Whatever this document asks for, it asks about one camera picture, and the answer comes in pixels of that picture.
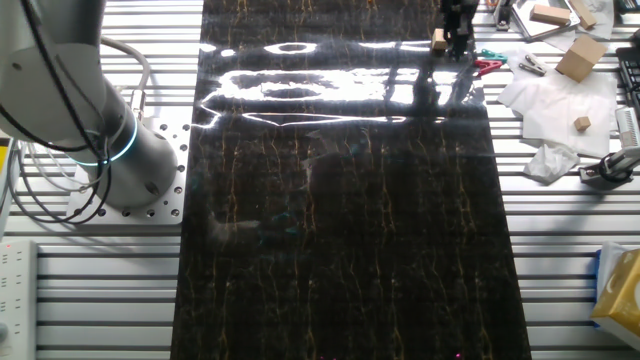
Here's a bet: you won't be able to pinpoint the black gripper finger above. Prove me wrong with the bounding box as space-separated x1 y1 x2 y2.
445 26 461 59
455 26 474 63

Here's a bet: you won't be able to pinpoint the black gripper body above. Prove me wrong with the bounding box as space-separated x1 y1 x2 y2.
440 0 479 32

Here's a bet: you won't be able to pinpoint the rectangular wooden block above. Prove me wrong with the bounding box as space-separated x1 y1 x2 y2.
529 3 572 27

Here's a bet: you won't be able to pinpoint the large wooden block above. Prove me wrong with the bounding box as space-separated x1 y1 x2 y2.
555 33 609 84

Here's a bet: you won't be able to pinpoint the long wooden block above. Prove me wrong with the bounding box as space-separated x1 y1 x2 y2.
568 0 599 30

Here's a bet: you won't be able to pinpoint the red clothespin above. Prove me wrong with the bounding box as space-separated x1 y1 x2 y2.
473 58 504 78

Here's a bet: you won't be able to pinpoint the silver metal tray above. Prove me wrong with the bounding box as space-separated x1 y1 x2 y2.
510 0 583 43

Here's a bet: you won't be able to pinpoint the grey clothespin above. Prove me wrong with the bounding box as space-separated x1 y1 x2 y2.
518 53 548 78

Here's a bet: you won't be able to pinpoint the white paper sheets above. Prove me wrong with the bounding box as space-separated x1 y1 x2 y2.
497 47 620 159

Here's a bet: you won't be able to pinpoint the white printed paper sheet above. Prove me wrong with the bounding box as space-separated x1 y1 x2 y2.
547 0 617 54

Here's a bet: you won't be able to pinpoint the crumpled white tissue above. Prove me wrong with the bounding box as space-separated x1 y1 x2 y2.
522 143 581 184

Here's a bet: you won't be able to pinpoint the black keyboard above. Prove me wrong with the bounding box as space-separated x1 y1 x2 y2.
615 45 640 119

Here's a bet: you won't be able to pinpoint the grey ribbed hub device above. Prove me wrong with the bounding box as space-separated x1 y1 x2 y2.
614 106 640 149

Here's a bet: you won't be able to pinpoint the black marble pattern mat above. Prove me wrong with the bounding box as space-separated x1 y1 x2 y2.
169 0 532 360

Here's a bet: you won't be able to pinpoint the white blue tissue pack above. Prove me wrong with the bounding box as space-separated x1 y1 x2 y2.
593 241 629 301

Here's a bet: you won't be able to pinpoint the yellow tissue box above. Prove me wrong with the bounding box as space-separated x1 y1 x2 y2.
589 248 640 337

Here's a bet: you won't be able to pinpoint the colourful Mondrian pattern mat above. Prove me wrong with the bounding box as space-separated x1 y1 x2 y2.
0 135 13 174

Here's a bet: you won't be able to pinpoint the white power strip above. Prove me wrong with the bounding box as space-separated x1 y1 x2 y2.
0 238 39 360

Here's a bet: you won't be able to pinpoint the black bracket with screws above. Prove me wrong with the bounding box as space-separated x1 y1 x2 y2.
493 0 517 32

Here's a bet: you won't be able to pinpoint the thick grey robot cable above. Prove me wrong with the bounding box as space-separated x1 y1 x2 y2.
99 35 152 122

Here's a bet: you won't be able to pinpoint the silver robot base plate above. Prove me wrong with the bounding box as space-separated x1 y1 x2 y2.
67 119 191 226

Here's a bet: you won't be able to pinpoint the black base cable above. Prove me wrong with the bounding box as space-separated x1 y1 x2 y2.
0 0 114 226

